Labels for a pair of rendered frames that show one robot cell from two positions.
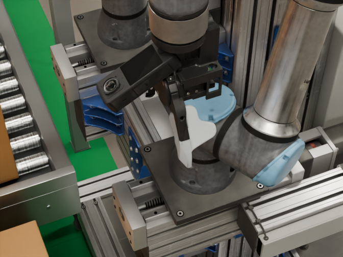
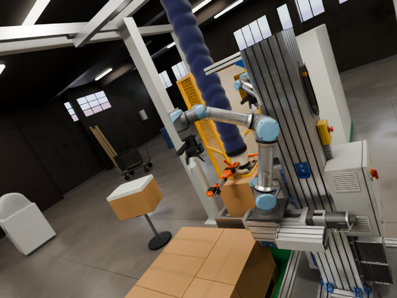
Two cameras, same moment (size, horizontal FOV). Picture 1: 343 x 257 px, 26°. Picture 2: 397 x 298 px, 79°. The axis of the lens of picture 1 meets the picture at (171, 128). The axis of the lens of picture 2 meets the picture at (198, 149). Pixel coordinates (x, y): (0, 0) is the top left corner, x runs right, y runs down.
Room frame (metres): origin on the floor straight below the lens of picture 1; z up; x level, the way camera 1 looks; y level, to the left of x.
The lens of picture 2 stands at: (0.13, -1.22, 1.97)
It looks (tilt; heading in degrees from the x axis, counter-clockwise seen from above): 14 degrees down; 63
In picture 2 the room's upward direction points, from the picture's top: 24 degrees counter-clockwise
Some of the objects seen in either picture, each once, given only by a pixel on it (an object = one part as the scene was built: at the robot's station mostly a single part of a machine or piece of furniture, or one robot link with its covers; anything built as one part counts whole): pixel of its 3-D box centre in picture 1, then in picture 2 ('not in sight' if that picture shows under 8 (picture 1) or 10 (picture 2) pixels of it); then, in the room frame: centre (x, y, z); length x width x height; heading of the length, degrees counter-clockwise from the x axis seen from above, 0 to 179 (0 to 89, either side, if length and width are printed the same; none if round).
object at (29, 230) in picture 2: not in sight; (22, 220); (-1.32, 5.85, 0.72); 0.74 x 0.68 x 1.45; 22
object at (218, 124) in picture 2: not in sight; (217, 106); (1.54, 0.75, 1.68); 0.22 x 0.22 x 1.04
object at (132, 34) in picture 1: (125, 15); not in sight; (1.47, 0.12, 1.09); 0.15 x 0.15 x 0.10
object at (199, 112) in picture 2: not in sight; (196, 113); (0.81, -0.06, 1.82); 0.11 x 0.11 x 0.08; 52
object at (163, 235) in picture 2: not in sight; (151, 224); (0.68, 2.35, 0.31); 0.40 x 0.40 x 0.62
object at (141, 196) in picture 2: not in sight; (136, 197); (0.68, 2.35, 0.82); 0.60 x 0.40 x 0.40; 133
